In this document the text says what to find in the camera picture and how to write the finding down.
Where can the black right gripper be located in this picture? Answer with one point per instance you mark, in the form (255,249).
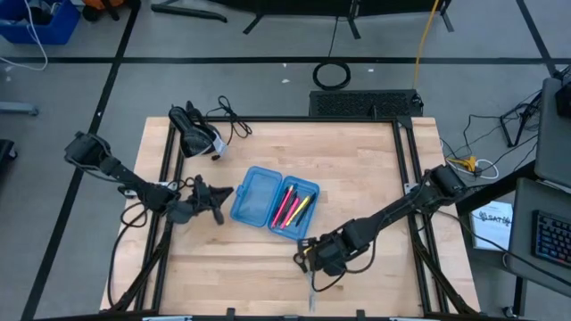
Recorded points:
(330,256)

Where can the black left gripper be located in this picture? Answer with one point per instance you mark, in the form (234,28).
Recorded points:
(203,200)

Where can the blue transparent pencil box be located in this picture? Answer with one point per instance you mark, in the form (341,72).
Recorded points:
(252,200)

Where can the yellow pencil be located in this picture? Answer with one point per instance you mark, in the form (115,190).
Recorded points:
(300,209)

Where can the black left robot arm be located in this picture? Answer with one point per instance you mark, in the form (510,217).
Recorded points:
(125,176)

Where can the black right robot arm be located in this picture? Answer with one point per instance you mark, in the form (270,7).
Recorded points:
(392,209)

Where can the black box device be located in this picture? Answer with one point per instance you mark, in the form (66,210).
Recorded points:
(564,102)

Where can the black perforated computer case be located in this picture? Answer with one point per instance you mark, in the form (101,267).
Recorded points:
(366,103)

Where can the white paper with writing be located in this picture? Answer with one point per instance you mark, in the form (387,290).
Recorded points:
(490,227)

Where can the yellow power plug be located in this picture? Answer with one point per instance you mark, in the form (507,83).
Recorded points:
(466,164)

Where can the black desk crossbar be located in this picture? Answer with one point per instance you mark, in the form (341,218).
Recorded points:
(495,189)

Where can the black stand foot bar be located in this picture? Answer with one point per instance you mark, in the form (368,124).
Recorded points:
(187,12)

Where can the black desk caster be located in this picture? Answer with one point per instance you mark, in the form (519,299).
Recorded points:
(510,312)

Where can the grey desk top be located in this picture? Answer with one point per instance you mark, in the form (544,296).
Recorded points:
(522,241)

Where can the black equipment stand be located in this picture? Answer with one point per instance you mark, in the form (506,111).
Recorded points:
(312,6)

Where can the black chair base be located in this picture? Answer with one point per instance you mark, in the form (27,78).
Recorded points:
(6,149)

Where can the grey metal foot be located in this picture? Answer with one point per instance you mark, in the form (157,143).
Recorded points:
(18,108)

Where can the black keyboard with blue keys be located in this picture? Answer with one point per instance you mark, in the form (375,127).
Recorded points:
(553,238)

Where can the orange object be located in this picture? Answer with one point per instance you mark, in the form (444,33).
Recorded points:
(102,3)

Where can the blue plastic bin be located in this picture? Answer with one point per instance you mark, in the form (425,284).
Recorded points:
(58,31)

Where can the grey flat panel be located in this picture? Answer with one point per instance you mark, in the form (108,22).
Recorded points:
(553,147)

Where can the black glossy camera housing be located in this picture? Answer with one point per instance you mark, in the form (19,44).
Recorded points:
(196,136)

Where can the silver table bracket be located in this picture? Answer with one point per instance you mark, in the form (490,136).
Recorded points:
(167,318)
(412,318)

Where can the black metal table frame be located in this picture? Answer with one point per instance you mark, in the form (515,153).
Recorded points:
(290,119)

